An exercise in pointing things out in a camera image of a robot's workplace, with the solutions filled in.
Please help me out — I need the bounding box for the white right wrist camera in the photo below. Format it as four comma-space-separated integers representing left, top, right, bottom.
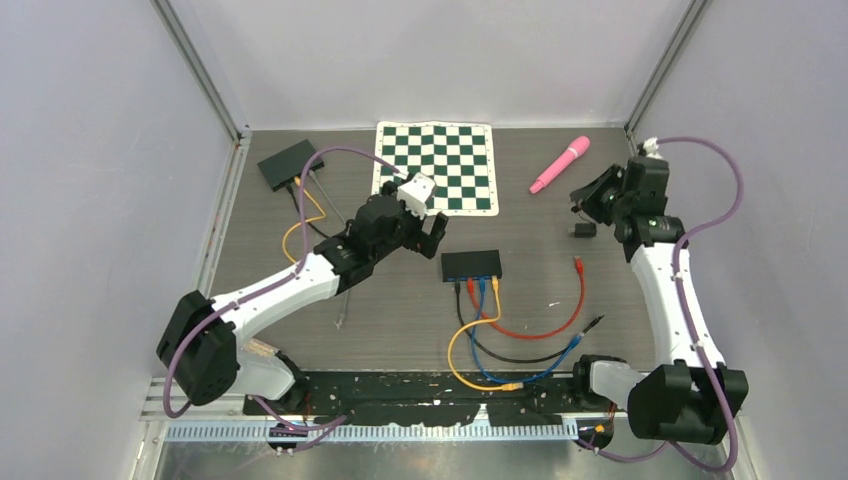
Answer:
637, 137, 663, 159

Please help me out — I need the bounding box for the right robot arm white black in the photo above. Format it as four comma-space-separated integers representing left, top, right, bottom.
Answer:
570, 156, 749, 445

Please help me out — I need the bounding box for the flat black network switch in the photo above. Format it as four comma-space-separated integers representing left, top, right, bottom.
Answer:
257, 140, 316, 192

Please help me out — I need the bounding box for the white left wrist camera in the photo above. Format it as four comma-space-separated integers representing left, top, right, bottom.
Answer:
396, 172, 436, 219

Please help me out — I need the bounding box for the green white chessboard mat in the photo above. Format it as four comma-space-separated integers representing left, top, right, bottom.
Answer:
371, 121, 500, 217

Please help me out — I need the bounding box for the glitter filled clear tube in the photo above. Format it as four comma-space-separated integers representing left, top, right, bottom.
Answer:
242, 338, 278, 357

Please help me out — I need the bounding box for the black ethernet cable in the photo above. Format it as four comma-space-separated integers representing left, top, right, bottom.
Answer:
453, 281, 605, 365

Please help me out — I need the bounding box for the black power adapter with cord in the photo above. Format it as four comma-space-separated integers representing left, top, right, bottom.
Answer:
568, 207, 597, 238

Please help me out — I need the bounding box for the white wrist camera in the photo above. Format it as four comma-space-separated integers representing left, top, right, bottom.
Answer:
637, 137, 663, 159
396, 172, 436, 219

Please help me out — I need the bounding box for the yellow ethernet cable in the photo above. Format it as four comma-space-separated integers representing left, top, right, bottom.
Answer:
447, 275, 526, 393

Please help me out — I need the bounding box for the red ethernet cable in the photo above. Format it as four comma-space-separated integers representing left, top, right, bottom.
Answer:
466, 256, 588, 342

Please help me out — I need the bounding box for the ribbed black network switch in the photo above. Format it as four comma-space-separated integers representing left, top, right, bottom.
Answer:
441, 250, 503, 282

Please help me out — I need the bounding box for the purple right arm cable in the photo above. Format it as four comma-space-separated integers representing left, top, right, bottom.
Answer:
576, 136, 745, 473

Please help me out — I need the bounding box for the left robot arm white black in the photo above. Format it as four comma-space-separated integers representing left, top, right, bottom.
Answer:
156, 194, 449, 418

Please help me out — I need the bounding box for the black cable at flat switch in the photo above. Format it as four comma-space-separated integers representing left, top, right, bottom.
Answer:
284, 184, 333, 240

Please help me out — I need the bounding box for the pink cylindrical device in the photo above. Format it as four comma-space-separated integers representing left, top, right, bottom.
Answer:
529, 136, 591, 195

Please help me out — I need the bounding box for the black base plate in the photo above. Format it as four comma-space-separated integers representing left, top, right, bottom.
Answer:
266, 371, 612, 427

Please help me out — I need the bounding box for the yellow cable at flat switch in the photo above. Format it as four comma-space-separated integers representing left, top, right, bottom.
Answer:
282, 176, 329, 265

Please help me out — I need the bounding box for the blue ethernet cable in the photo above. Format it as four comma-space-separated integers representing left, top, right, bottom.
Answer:
468, 278, 586, 386

